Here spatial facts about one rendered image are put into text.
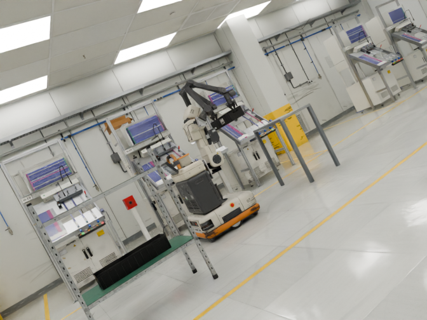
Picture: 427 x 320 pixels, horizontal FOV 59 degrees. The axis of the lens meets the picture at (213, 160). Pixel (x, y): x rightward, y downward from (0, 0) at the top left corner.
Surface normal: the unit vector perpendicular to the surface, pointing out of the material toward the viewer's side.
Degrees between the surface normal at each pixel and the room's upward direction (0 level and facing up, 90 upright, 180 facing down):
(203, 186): 90
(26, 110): 90
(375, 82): 90
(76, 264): 90
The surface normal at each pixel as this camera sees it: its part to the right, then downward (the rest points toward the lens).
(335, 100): 0.41, -0.17
